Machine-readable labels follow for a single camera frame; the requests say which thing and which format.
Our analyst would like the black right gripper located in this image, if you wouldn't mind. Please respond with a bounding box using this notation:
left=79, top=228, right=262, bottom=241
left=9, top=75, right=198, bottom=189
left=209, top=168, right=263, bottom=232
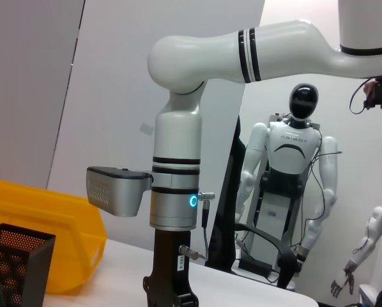
left=142, top=228, right=201, bottom=307

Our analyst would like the white robot arm skeletal hand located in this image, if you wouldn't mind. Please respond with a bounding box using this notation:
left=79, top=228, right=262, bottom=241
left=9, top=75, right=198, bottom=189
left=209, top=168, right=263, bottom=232
left=330, top=182, right=382, bottom=299

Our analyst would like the black mesh pen holder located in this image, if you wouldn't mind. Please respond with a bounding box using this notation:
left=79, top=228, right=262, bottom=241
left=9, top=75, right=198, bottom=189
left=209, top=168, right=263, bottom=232
left=0, top=223, right=57, bottom=307

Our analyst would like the black power adapter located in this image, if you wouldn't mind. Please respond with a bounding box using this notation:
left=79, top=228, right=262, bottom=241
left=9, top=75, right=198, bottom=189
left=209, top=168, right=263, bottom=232
left=238, top=258, right=273, bottom=278

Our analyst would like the grey humanoid robot stand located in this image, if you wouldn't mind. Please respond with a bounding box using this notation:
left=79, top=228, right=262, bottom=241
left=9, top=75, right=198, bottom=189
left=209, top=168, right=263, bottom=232
left=254, top=166, right=307, bottom=258

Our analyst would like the yellow plastic bin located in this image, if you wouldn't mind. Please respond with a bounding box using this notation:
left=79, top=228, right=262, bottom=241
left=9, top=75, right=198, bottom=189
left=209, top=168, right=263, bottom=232
left=0, top=178, right=109, bottom=295

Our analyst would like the white humanoid robot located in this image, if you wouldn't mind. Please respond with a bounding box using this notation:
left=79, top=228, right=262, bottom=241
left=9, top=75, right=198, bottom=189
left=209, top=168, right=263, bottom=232
left=235, top=83, right=339, bottom=267

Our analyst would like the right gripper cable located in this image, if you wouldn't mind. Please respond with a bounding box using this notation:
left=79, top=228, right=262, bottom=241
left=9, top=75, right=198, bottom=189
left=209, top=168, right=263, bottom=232
left=179, top=191, right=217, bottom=260

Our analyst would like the black partition frame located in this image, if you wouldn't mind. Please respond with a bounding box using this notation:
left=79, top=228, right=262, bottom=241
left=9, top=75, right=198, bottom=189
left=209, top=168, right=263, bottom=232
left=205, top=113, right=247, bottom=273

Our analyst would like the black device with cable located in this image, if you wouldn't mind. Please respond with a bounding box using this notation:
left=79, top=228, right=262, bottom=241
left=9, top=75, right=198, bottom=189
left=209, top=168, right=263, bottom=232
left=349, top=73, right=382, bottom=115

